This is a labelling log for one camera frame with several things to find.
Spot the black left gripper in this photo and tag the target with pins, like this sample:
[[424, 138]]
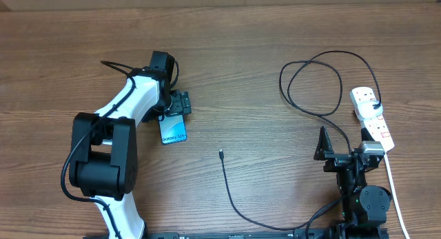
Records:
[[180, 102]]

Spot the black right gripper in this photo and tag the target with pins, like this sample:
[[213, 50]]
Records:
[[335, 159]]

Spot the blue Galaxy smartphone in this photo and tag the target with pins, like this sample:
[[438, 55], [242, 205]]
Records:
[[172, 129]]

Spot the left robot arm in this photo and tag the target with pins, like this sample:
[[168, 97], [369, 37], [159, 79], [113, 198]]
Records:
[[102, 165]]

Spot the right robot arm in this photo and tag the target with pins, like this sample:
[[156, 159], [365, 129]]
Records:
[[364, 207]]

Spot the white charger plug adapter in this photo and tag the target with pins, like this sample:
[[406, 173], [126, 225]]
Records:
[[368, 110]]

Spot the white power strip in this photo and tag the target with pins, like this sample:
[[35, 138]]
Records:
[[376, 126]]

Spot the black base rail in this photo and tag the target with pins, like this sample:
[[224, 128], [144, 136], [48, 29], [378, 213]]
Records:
[[297, 234]]

